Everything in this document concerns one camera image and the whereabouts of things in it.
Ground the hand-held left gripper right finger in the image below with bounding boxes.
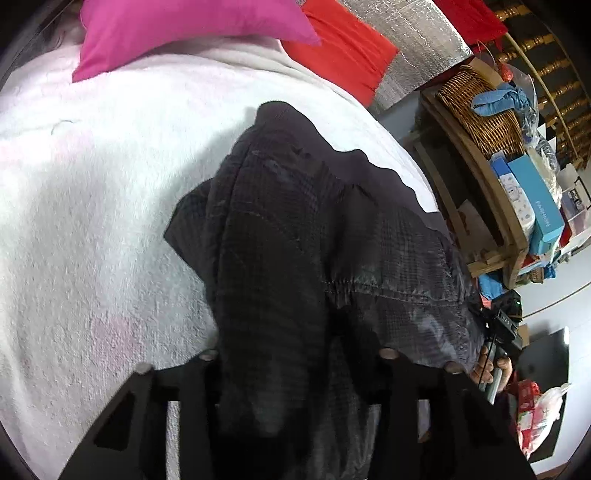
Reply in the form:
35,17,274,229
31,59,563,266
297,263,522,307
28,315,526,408
376,346,539,480

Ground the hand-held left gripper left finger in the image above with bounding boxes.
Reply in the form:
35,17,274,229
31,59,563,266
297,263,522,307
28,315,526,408
58,348,222,480

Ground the black quilted jacket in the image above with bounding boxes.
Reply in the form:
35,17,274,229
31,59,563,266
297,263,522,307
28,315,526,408
164,102,490,480

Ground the person's right hand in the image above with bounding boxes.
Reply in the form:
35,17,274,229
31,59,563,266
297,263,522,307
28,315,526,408
470,345,514,394

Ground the black board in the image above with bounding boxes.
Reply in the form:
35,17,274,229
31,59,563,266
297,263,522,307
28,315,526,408
515,327,573,394

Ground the red packet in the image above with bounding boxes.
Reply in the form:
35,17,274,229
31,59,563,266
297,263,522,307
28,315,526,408
514,379,542,456

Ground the white plastic bag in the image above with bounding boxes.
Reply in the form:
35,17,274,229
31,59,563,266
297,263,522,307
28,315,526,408
531,383,574,445

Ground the blue cardboard box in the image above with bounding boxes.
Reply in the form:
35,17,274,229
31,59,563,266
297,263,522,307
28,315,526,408
505,154,567,257

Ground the white printed box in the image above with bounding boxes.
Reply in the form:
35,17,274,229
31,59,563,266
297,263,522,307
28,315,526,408
489,157,537,237

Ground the wooden shelf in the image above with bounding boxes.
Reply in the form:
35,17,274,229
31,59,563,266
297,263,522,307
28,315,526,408
406,58,532,291

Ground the wicker basket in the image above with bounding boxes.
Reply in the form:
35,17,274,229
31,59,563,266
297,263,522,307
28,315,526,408
436,65,527,161

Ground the white fleece blanket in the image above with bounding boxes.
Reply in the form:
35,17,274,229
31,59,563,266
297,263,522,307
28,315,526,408
0,21,444,480

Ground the light blue cloth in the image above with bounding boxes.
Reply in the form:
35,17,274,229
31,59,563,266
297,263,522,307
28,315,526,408
471,83,533,117

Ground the golden baluster railing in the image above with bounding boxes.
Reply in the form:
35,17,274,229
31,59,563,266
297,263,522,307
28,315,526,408
489,0,591,160

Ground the silver foil mat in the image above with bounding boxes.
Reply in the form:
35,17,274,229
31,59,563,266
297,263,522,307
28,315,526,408
337,0,475,112

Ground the red cloth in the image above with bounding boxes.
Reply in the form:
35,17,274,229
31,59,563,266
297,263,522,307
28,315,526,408
434,0,509,45

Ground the red pillow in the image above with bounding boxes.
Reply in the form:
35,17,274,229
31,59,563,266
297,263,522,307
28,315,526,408
281,0,400,108

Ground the magenta pillow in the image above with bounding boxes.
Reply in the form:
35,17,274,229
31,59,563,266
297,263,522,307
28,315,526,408
71,0,322,84

